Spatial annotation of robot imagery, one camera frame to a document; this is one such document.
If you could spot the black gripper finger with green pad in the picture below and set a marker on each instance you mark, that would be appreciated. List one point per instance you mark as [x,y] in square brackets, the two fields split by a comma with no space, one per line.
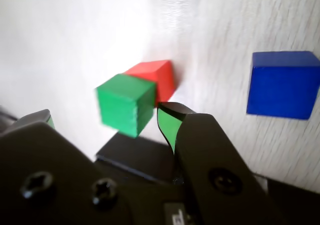
[37,180]
[220,180]

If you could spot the green wooden cube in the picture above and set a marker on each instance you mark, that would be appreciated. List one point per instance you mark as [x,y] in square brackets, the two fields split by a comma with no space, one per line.
[120,107]

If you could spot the blue wooden cube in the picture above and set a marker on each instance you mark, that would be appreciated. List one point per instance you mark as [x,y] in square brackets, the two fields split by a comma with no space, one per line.
[282,87]

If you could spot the red wooden cube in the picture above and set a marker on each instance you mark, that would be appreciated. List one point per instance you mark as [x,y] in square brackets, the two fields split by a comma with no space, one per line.
[163,82]

